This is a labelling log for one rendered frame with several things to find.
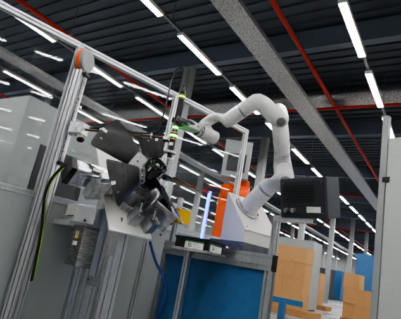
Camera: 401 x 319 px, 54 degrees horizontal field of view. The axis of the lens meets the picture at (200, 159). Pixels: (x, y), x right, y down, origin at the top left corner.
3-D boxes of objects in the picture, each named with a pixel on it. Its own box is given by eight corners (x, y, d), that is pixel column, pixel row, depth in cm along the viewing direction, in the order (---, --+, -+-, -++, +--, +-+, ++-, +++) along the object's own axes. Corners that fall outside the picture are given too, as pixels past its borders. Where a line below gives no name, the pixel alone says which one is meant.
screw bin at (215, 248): (172, 247, 209) (175, 234, 211) (190, 251, 222) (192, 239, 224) (206, 253, 197) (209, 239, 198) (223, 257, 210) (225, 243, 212)
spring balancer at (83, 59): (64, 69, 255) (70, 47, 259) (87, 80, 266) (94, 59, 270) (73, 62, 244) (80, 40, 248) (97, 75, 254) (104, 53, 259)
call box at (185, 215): (162, 223, 261) (165, 207, 264) (173, 226, 267) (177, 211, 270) (177, 224, 249) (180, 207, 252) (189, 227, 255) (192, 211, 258)
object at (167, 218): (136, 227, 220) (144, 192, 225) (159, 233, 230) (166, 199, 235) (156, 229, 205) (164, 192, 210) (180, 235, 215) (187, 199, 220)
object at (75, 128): (66, 132, 240) (69, 119, 242) (71, 136, 246) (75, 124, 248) (80, 134, 237) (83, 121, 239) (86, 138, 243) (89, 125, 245)
